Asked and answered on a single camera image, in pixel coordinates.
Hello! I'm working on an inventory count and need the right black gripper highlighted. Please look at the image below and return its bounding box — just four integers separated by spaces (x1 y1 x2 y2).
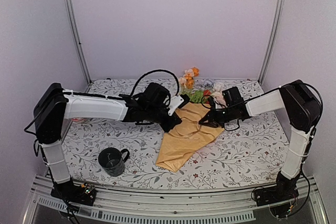
199 105 235 128

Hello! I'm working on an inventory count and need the pink rose fake stem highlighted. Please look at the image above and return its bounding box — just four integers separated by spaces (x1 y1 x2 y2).
211 82 226 108

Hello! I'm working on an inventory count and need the orange wrapping paper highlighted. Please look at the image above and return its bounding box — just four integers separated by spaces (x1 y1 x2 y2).
203 90 212 97

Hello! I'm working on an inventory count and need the cream rose fake stem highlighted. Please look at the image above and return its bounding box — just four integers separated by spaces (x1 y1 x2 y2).
179 68 198 90

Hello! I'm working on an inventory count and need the blue fake flower stem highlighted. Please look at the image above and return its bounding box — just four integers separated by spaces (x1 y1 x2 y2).
197 79 214 89

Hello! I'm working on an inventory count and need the yellow wrapping paper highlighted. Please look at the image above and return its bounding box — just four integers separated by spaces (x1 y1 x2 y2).
156 103 224 173

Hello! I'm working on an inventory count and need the orange fake flower stem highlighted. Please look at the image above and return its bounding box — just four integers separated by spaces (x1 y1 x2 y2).
184 67 199 89

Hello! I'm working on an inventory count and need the tan raffia ribbon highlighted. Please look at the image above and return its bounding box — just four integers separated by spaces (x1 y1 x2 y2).
171 116 201 138

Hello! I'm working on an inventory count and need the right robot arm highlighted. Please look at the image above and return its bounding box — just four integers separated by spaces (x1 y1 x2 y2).
198 80 323 201

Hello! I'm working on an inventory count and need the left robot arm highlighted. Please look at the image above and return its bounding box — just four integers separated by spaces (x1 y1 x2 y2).
24 82 189 200

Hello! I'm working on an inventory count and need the green leafy fake stem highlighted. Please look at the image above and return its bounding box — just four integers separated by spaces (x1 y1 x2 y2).
188 90 208 103

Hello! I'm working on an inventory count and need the black mug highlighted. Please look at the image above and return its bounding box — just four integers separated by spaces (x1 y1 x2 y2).
98 147 130 177

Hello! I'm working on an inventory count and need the red white patterned bowl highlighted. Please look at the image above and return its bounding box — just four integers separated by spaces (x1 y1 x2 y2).
71 118 86 123

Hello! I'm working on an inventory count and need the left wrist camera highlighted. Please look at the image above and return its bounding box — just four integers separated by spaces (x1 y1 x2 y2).
139 82 190 116

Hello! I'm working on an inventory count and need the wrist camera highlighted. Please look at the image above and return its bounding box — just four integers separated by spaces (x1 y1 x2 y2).
214 87 244 109
139 82 190 116

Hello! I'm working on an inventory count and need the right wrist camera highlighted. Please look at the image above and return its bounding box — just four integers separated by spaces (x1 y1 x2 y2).
214 87 244 109

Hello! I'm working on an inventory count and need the black camera cable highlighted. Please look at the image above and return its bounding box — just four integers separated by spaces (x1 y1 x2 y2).
131 69 182 98

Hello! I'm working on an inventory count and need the front aluminium rail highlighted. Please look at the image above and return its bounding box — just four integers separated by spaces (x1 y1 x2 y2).
22 176 332 223

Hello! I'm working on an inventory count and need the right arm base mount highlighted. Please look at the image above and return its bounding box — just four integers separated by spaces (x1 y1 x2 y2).
250 173 311 220

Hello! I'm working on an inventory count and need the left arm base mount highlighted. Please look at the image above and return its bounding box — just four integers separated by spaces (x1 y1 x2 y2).
50 179 97 206

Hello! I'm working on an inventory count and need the right metal frame post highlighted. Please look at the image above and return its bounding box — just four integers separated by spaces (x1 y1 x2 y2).
258 0 285 85

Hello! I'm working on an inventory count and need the metal frame post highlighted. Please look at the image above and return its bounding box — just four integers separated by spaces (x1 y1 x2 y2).
64 0 92 84
258 0 285 85

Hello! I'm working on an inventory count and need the left metal frame post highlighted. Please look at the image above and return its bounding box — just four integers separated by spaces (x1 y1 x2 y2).
64 0 92 84

